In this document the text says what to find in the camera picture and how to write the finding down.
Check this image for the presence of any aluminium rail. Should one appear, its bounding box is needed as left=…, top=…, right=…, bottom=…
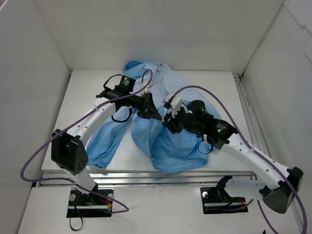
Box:
left=31, top=170, right=256, bottom=187
left=233, top=73, right=308, bottom=234

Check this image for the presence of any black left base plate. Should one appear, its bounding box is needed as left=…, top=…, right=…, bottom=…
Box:
left=66, top=188, right=113, bottom=218

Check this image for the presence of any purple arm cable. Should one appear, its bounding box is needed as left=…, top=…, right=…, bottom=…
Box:
left=168, top=85, right=308, bottom=234
left=19, top=69, right=154, bottom=215

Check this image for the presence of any light blue zip jacket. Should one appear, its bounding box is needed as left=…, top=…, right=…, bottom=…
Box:
left=87, top=60, right=211, bottom=173

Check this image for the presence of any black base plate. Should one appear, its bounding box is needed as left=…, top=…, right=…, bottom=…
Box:
left=200, top=187, right=248, bottom=215
left=66, top=188, right=113, bottom=218

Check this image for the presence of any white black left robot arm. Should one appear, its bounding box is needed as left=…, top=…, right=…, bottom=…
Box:
left=51, top=75, right=162, bottom=205

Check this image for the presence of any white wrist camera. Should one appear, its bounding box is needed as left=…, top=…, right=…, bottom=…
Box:
left=163, top=93, right=182, bottom=118
left=139, top=81, right=154, bottom=96

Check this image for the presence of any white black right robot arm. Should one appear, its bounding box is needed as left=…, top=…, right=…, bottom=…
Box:
left=162, top=97, right=303, bottom=214

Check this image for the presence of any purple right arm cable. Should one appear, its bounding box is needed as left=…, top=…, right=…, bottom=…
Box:
left=168, top=85, right=308, bottom=234

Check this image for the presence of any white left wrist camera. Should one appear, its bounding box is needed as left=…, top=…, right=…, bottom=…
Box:
left=139, top=81, right=154, bottom=96

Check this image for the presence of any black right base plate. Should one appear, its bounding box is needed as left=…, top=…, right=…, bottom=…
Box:
left=200, top=187, right=248, bottom=215

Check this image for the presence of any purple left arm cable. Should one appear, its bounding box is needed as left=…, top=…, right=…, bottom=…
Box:
left=19, top=69, right=154, bottom=215

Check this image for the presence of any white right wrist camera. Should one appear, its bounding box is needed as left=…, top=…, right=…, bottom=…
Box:
left=163, top=93, right=182, bottom=118

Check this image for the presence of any aluminium rail right side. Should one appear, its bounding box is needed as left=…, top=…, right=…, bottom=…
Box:
left=233, top=73, right=308, bottom=234

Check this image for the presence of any aluminium rail front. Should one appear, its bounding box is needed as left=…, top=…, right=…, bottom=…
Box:
left=31, top=170, right=256, bottom=187

